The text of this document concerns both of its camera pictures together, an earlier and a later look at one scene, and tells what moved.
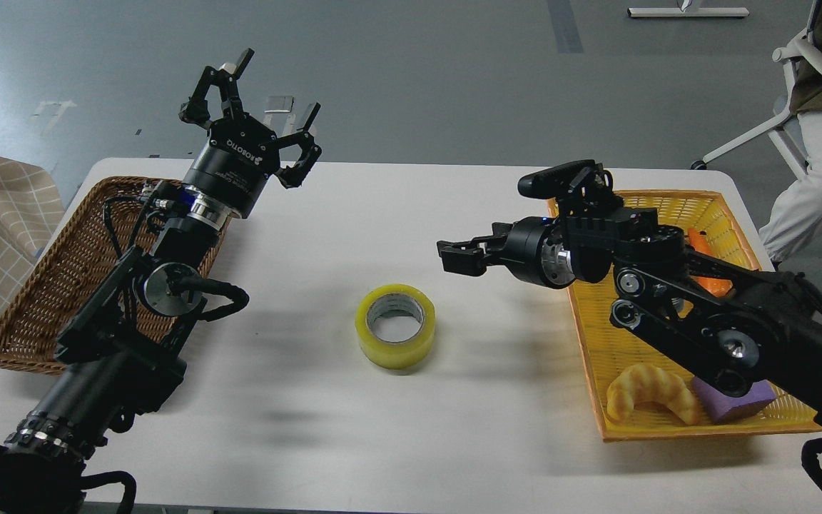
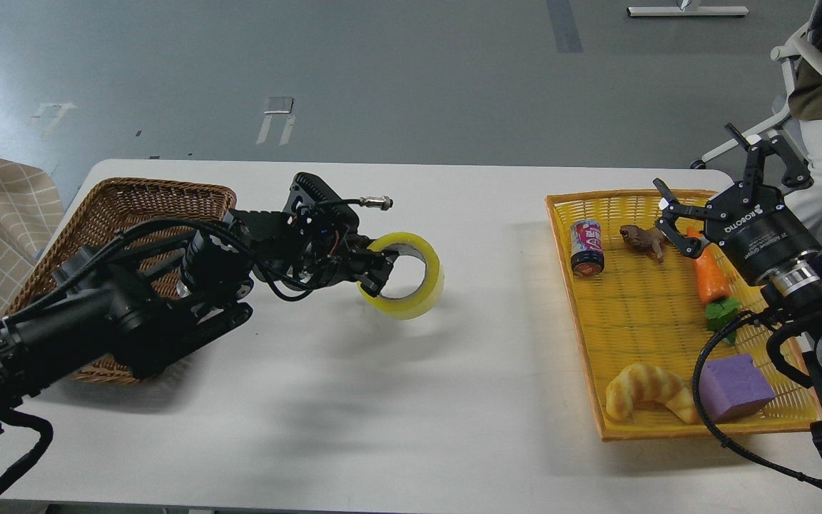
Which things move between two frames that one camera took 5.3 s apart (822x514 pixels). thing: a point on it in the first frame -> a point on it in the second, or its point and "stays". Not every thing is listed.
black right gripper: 534,250 -> 760,233
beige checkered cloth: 7,212 stays
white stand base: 683,11 stays
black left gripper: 240,154 -> 326,260
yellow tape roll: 395,326 -> 409,245
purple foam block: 725,407 stays
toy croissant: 648,383 stays
